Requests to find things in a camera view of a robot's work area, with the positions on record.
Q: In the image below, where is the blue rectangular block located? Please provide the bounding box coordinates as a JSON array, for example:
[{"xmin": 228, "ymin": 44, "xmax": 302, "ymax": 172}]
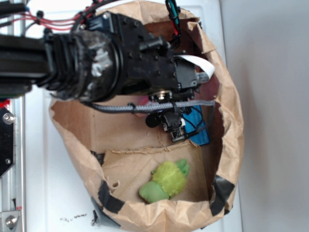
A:
[{"xmin": 183, "ymin": 105, "xmax": 210, "ymax": 145}]

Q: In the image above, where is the grey braided cable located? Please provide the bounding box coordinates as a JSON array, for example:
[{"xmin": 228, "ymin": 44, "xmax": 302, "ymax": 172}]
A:
[{"xmin": 81, "ymin": 100, "xmax": 215, "ymax": 145}]

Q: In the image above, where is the green plush toy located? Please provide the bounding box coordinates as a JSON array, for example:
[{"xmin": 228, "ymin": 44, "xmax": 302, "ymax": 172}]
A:
[{"xmin": 139, "ymin": 159, "xmax": 190, "ymax": 203}]

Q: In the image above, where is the pink plush bunny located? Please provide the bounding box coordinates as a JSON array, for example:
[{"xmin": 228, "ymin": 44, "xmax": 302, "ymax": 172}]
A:
[{"xmin": 136, "ymin": 96, "xmax": 158, "ymax": 118}]

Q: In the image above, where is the brown paper bag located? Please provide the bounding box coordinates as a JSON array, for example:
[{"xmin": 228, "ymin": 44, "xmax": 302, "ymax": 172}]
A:
[{"xmin": 50, "ymin": 7, "xmax": 244, "ymax": 232}]

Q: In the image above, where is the red wire bundle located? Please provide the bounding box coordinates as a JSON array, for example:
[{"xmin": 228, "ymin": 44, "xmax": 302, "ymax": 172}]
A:
[{"xmin": 14, "ymin": 0, "xmax": 102, "ymax": 32}]

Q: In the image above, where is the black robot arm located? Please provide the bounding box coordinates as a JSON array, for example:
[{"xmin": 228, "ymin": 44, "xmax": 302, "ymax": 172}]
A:
[{"xmin": 0, "ymin": 12, "xmax": 202, "ymax": 142}]

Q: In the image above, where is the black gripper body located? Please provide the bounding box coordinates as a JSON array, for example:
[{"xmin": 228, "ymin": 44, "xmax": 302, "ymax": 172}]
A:
[{"xmin": 147, "ymin": 58, "xmax": 200, "ymax": 143}]

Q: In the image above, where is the black tape strip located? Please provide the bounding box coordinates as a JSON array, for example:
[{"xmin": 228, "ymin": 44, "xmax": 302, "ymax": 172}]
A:
[{"xmin": 98, "ymin": 181, "xmax": 125, "ymax": 214}]

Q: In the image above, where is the aluminium frame rail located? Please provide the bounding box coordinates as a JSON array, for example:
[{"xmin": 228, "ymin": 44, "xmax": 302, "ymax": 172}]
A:
[{"xmin": 0, "ymin": 14, "xmax": 27, "ymax": 232}]

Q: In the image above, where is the white ribbon cable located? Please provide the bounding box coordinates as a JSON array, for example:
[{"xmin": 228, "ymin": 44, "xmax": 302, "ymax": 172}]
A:
[{"xmin": 173, "ymin": 55, "xmax": 215, "ymax": 83}]

